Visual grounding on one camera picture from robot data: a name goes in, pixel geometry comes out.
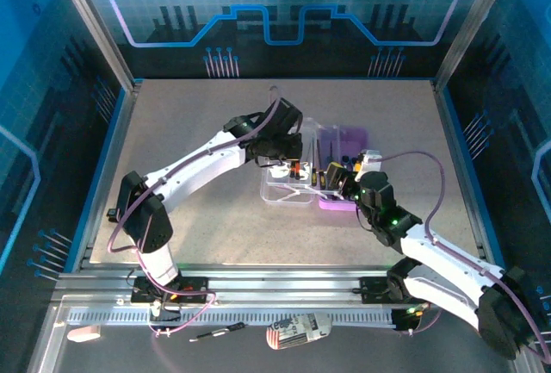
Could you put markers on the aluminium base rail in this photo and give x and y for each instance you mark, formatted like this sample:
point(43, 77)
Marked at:
point(280, 282)

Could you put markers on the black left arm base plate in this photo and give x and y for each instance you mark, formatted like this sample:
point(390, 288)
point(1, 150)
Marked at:
point(193, 291)

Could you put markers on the crumpled patterned wrapper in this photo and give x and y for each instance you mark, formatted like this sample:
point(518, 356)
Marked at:
point(297, 331)

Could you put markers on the orange black precision screwdriver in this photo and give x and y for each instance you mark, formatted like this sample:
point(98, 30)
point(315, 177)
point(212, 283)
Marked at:
point(295, 170)

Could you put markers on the pink eraser block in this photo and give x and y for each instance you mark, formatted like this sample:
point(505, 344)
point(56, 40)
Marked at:
point(84, 333)

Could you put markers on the blue table edge strip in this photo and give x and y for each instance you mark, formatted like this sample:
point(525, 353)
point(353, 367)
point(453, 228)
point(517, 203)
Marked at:
point(457, 132)
point(113, 132)

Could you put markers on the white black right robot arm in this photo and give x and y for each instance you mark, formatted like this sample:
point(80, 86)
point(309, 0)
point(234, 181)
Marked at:
point(447, 252)

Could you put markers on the aluminium frame post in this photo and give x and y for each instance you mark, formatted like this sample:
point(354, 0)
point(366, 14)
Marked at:
point(92, 24)
point(473, 20)

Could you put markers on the black pen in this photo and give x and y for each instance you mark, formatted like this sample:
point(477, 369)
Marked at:
point(234, 327)

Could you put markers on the clear plastic case lid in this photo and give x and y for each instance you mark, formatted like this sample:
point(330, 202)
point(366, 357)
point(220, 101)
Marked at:
point(275, 192)

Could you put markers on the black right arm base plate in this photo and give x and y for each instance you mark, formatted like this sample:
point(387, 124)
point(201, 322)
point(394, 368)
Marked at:
point(370, 289)

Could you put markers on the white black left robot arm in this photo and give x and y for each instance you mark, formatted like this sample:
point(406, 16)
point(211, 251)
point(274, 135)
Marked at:
point(202, 166)

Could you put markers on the purple plastic case base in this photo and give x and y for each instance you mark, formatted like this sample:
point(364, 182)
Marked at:
point(357, 136)

